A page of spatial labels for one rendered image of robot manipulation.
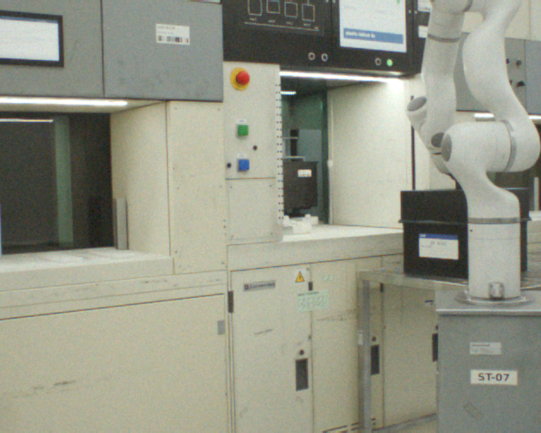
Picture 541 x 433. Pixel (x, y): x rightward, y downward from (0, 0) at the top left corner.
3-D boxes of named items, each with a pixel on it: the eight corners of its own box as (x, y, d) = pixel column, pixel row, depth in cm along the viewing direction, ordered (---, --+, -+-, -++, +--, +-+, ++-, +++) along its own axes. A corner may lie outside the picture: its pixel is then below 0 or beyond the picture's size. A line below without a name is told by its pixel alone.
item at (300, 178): (270, 219, 293) (268, 135, 292) (241, 217, 310) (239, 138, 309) (321, 216, 307) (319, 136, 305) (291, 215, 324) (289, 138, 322)
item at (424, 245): (401, 272, 239) (400, 216, 238) (453, 264, 257) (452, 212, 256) (478, 280, 218) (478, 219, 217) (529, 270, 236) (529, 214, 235)
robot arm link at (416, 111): (454, 137, 221) (444, 123, 229) (434, 103, 214) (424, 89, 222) (428, 153, 223) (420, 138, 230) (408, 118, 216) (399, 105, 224)
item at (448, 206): (479, 226, 216) (478, 179, 215) (396, 222, 238) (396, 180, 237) (532, 220, 235) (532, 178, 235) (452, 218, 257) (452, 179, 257)
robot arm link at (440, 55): (474, 49, 200) (452, 152, 216) (454, 28, 213) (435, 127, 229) (440, 48, 199) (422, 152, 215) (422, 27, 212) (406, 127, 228)
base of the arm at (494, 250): (540, 307, 173) (540, 224, 172) (455, 306, 177) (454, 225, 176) (530, 293, 192) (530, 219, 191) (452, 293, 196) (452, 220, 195)
